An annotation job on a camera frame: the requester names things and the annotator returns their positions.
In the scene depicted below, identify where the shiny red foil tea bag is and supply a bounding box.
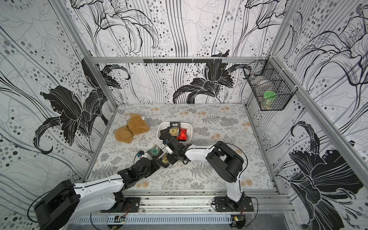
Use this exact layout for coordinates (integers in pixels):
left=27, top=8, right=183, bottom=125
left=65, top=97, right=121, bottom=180
left=177, top=128, right=188, bottom=141

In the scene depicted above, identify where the black barcode tea bag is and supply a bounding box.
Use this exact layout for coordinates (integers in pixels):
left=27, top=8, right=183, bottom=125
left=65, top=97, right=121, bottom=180
left=170, top=122, right=181, bottom=127

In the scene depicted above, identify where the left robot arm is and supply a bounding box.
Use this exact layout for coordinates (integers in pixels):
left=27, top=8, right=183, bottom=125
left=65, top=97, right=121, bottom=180
left=31, top=158, right=161, bottom=230

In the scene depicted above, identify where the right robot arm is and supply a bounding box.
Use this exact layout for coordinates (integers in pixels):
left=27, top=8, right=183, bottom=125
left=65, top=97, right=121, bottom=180
left=163, top=137, right=244, bottom=202

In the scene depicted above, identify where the white storage box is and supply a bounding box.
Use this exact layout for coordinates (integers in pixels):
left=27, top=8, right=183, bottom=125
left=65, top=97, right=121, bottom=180
left=156, top=122, right=193, bottom=143

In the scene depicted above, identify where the brown teddy bear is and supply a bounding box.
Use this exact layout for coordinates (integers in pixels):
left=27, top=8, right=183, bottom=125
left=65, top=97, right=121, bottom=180
left=115, top=114, right=150, bottom=143

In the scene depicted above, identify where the green lid in basket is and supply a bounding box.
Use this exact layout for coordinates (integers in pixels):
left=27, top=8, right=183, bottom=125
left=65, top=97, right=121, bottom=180
left=264, top=91, right=278, bottom=101

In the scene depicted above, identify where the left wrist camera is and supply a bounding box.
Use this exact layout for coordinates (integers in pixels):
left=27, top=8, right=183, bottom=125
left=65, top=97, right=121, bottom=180
left=136, top=150, right=145, bottom=157

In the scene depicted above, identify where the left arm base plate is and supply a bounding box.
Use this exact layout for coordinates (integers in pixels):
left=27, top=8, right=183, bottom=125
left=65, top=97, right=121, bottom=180
left=105, top=197, right=141, bottom=214

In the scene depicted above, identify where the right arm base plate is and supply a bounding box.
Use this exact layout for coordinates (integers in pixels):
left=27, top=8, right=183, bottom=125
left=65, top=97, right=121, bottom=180
left=211, top=196, right=254, bottom=212

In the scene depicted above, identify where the black wire basket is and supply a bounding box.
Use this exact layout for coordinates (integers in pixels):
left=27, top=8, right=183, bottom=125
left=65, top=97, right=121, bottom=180
left=242, top=57, right=294, bottom=111

